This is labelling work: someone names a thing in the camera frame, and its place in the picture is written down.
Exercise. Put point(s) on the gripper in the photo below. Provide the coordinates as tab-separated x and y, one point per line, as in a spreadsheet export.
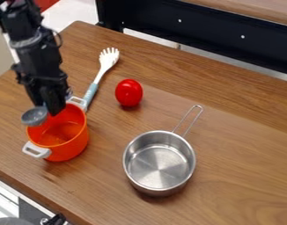
42	74

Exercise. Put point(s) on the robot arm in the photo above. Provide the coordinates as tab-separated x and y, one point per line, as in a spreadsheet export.
30	32

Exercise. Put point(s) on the grey round toy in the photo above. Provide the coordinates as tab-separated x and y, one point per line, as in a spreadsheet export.
33	116

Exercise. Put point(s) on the red toy tomato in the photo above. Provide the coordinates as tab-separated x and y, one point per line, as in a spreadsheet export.
128	92

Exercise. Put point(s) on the black framed wooden table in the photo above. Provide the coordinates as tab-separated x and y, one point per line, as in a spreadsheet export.
212	27

